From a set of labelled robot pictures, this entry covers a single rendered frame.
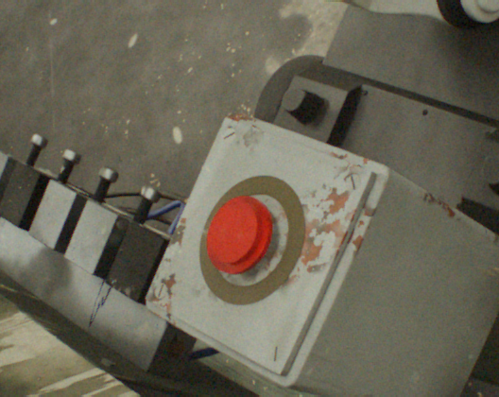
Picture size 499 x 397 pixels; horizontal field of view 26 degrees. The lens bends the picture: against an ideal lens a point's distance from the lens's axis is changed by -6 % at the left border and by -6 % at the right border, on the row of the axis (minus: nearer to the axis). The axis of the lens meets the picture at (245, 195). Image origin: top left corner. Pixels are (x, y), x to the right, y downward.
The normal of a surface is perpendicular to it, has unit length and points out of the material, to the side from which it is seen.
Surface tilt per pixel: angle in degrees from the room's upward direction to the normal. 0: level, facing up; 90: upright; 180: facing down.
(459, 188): 0
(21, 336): 58
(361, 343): 90
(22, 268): 0
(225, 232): 0
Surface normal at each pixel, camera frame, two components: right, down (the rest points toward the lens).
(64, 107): -0.63, -0.29
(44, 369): 0.00, -0.93
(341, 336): 0.66, 0.29
